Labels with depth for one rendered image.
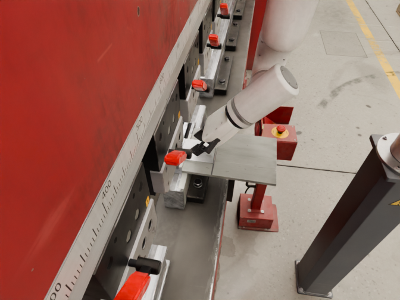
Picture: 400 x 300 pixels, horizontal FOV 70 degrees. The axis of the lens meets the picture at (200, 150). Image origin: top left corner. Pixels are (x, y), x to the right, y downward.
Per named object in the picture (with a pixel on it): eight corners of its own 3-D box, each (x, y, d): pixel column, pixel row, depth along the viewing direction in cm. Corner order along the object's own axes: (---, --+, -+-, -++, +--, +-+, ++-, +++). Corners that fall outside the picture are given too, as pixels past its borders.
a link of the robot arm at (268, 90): (236, 87, 73) (231, 108, 67) (277, 53, 65) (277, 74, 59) (258, 106, 76) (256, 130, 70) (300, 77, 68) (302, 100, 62)
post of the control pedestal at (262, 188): (260, 210, 173) (278, 148, 133) (251, 209, 173) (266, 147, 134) (259, 202, 176) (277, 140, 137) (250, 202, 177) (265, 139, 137)
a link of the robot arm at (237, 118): (235, 87, 73) (227, 94, 75) (231, 109, 67) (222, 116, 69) (258, 107, 76) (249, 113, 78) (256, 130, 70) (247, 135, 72)
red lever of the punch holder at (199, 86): (205, 79, 55) (211, 85, 64) (184, 77, 55) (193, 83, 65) (204, 88, 55) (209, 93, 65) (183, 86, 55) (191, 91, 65)
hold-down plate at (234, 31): (235, 51, 152) (236, 46, 150) (225, 50, 153) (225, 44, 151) (240, 27, 172) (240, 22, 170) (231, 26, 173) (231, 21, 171)
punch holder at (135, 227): (128, 319, 40) (97, 276, 28) (71, 306, 41) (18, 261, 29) (158, 223, 50) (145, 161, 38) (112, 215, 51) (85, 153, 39)
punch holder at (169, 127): (166, 199, 53) (156, 136, 41) (122, 192, 54) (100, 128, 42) (184, 143, 63) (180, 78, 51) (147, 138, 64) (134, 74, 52)
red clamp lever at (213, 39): (219, 33, 68) (222, 43, 78) (202, 31, 69) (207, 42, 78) (218, 41, 68) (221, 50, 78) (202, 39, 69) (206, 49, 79)
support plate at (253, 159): (275, 186, 78) (276, 184, 77) (181, 172, 81) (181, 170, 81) (275, 140, 90) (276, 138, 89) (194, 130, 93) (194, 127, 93)
